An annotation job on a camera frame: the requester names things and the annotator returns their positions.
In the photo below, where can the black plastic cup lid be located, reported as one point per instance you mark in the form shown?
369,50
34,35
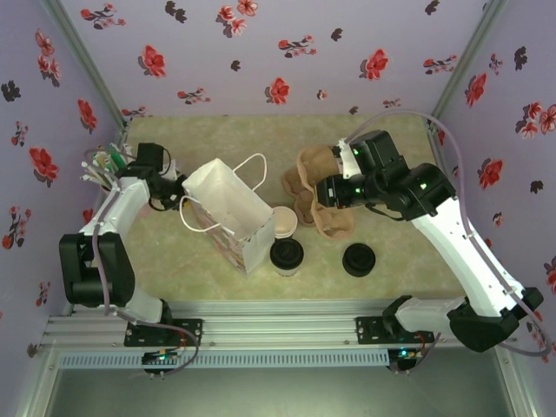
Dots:
286,253

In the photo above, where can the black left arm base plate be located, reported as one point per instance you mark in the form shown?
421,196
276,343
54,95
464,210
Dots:
191,332

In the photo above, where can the aluminium side rail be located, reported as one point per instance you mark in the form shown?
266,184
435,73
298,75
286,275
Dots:
443,150
123,132

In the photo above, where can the white paper bag cartoon print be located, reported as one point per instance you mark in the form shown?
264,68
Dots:
226,195

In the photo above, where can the green straw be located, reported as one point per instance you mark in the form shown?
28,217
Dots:
116,155

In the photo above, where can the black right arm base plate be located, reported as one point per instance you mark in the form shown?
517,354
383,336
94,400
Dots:
367,332

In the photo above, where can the black lid on table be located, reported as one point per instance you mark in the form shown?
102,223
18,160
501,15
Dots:
358,260

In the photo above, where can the aluminium frame post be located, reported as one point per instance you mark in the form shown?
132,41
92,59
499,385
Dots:
89,65
464,65

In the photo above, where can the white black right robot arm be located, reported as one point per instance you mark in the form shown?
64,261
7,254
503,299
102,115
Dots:
460,252

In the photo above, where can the tan paper straw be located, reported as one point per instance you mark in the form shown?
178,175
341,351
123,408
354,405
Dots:
101,154

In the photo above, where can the aluminium base rail beam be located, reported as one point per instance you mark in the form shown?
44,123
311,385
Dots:
278,326

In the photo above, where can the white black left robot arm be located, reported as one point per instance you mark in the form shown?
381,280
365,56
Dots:
117,204

